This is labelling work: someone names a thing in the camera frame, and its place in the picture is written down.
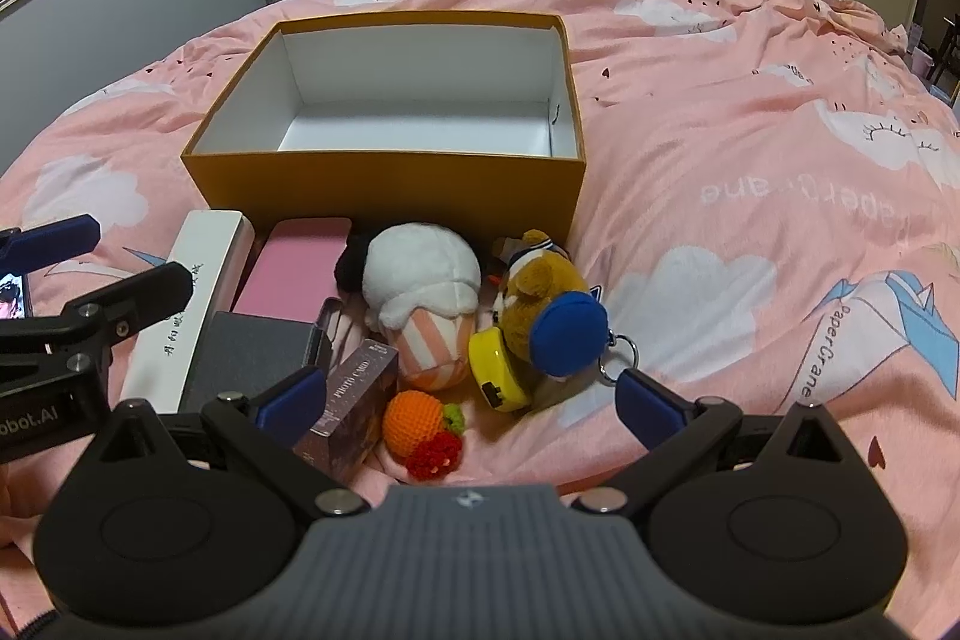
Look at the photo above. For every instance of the white glasses case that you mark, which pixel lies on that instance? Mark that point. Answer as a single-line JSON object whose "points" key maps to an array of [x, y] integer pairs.
{"points": [[213, 245]]}

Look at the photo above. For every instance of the pink pouch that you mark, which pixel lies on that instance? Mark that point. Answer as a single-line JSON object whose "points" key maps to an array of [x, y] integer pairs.
{"points": [[294, 273]]}

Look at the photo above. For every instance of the orange cardboard storage box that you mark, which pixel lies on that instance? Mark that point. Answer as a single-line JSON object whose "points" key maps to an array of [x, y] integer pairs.
{"points": [[464, 118]]}

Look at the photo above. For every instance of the pink cloud-print duvet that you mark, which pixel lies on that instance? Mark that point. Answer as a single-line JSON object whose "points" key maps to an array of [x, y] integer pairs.
{"points": [[770, 205]]}

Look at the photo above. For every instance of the crocheted orange and red fruit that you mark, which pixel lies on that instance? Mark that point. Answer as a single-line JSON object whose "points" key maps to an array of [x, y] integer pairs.
{"points": [[424, 434]]}

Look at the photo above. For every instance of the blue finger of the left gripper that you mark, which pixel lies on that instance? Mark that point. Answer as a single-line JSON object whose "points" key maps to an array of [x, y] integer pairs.
{"points": [[26, 250], [126, 307]]}

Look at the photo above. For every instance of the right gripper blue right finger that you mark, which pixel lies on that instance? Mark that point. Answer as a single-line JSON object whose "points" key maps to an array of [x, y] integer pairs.
{"points": [[654, 414]]}

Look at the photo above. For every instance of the dark grey box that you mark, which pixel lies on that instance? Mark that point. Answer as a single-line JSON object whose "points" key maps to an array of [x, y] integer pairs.
{"points": [[248, 354]]}

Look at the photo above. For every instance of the anime print card box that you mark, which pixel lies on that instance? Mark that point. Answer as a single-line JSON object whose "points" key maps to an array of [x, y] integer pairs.
{"points": [[358, 391]]}

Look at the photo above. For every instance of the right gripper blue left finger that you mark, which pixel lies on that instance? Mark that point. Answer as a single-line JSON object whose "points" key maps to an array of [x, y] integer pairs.
{"points": [[284, 411]]}

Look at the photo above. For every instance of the white popcorn plush toy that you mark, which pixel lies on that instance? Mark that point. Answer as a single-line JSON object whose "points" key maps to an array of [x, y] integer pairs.
{"points": [[421, 286]]}

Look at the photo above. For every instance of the phone screen on gripper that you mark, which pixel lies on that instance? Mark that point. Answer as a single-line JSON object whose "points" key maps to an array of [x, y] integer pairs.
{"points": [[14, 298]]}

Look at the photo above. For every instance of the brown plush with blue hat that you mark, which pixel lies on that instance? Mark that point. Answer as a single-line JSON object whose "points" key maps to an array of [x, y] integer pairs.
{"points": [[548, 314]]}

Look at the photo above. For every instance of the yellow tape measure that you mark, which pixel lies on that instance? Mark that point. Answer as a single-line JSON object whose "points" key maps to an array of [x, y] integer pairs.
{"points": [[505, 382]]}

